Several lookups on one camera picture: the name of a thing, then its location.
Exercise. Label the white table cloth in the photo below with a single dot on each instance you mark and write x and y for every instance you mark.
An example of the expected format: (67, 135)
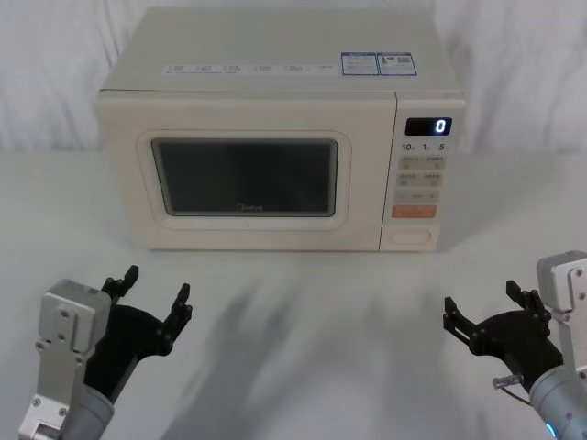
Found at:
(293, 348)

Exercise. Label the oven control panel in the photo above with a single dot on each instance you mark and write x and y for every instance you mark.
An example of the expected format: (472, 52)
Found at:
(419, 183)

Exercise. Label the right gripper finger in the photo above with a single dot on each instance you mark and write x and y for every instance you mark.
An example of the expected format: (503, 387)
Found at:
(532, 300)
(458, 325)

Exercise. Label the cream microwave oven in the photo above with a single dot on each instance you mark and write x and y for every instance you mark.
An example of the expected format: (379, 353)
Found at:
(257, 50)

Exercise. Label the cream oven door with window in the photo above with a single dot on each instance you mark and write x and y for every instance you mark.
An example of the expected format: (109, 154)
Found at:
(124, 183)

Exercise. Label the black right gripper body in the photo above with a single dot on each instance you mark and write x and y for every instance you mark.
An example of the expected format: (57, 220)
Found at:
(518, 337)

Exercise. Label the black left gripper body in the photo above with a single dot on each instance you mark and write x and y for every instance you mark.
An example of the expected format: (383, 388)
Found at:
(124, 339)

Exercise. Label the white curtain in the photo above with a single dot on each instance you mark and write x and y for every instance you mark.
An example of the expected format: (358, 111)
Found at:
(55, 69)

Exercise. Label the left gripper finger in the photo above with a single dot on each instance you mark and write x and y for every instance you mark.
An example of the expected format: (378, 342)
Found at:
(118, 286)
(176, 321)

